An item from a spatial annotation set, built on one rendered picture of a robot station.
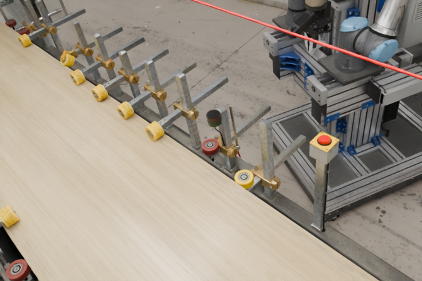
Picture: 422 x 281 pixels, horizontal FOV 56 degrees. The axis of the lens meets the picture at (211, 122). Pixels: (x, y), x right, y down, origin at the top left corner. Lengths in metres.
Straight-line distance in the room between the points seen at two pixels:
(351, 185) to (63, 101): 1.75
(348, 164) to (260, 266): 1.33
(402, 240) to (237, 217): 1.31
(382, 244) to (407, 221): 0.23
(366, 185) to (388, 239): 0.34
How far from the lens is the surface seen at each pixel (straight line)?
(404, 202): 2.82
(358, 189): 2.53
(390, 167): 2.68
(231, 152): 1.85
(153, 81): 2.07
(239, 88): 3.60
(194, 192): 1.68
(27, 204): 1.95
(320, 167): 1.46
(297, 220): 1.81
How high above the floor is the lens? 2.21
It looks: 42 degrees down
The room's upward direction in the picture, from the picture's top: 11 degrees counter-clockwise
